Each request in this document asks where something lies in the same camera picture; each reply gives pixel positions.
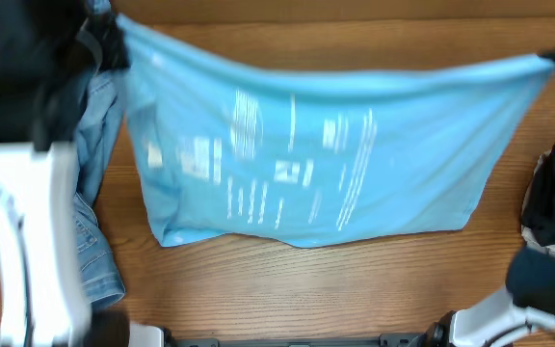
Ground light blue t-shirt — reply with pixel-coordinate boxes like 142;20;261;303
118;16;555;248

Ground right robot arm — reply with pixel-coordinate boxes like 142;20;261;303
309;143;555;346

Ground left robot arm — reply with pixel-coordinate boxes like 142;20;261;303
0;0;172;346

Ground brown cardboard backboard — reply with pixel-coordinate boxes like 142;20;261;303
112;0;555;24

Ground blue denim jeans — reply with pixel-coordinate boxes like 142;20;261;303
73;71;126;311

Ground beige folded garment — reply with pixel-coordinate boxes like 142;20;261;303
520;150;555;259

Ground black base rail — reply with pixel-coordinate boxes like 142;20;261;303
165;333;426;347

